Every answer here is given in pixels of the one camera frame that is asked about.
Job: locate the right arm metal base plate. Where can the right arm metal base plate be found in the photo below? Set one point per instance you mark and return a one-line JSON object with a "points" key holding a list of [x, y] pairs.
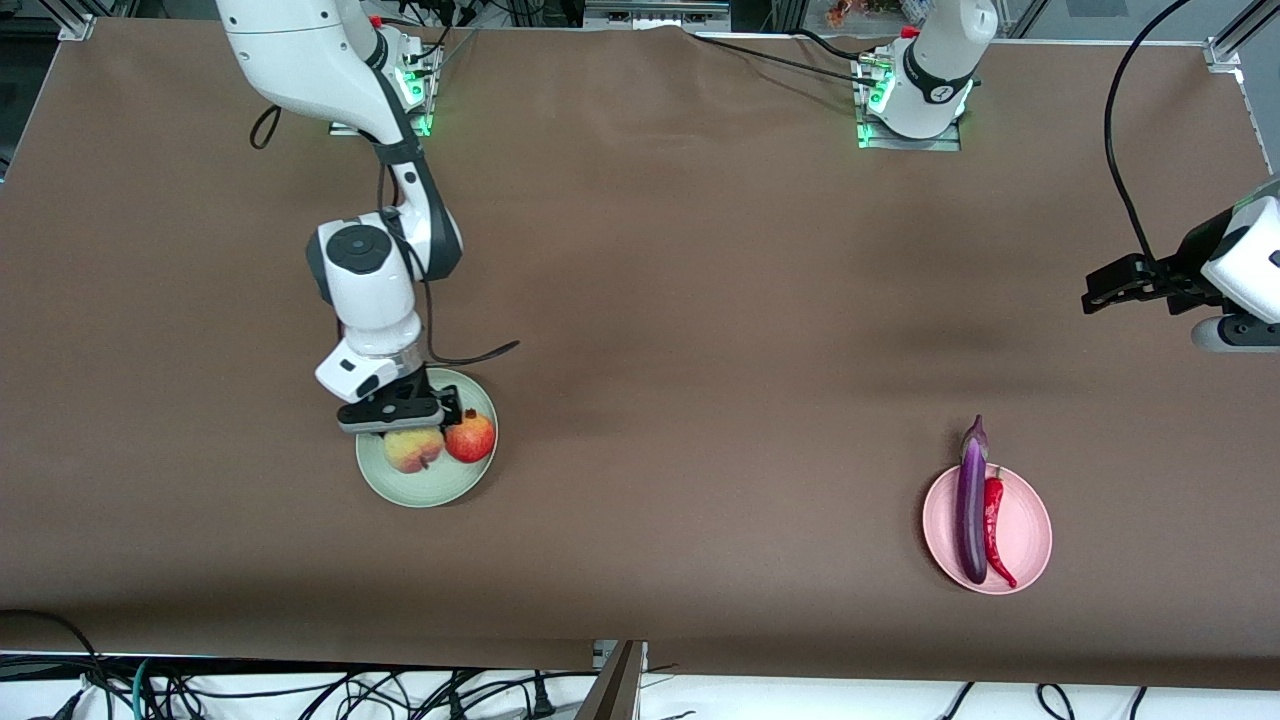
{"points": [[425, 125]]}

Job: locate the long purple eggplant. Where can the long purple eggplant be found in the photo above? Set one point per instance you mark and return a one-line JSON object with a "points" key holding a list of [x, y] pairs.
{"points": [[970, 520]]}

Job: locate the pink round plate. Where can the pink round plate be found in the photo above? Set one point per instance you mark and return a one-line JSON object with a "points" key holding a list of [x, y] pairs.
{"points": [[1025, 530]]}

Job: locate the aluminium frame corner profile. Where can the aluminium frame corner profile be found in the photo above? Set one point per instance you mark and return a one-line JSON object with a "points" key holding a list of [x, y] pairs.
{"points": [[78, 25], [1245, 30]]}

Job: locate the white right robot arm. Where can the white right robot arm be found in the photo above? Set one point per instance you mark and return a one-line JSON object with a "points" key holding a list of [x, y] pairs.
{"points": [[300, 50]]}

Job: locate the pale green round plate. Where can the pale green round plate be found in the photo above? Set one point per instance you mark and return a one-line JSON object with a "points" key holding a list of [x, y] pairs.
{"points": [[430, 490]]}

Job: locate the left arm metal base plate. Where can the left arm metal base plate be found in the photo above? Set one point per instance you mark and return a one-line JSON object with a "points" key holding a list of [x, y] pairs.
{"points": [[910, 145]]}

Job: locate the grey metal rail box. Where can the grey metal rail box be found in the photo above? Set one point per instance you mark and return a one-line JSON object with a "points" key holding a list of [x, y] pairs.
{"points": [[655, 15]]}

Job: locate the aluminium frame post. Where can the aluminium frame post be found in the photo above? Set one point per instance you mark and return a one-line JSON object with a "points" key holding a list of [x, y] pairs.
{"points": [[615, 690]]}

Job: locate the red chili pepper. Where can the red chili pepper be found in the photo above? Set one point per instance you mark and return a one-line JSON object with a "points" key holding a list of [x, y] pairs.
{"points": [[993, 520]]}

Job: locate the red pomegranate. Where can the red pomegranate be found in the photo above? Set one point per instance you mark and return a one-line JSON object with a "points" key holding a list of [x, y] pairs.
{"points": [[470, 440]]}

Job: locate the pink yellow peach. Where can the pink yellow peach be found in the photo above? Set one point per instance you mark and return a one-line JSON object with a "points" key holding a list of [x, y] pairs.
{"points": [[412, 452]]}

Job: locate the orange background object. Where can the orange background object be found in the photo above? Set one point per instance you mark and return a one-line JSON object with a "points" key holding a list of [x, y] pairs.
{"points": [[842, 12]]}

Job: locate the brown table cover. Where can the brown table cover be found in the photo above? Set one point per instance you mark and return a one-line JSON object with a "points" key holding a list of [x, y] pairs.
{"points": [[700, 300]]}

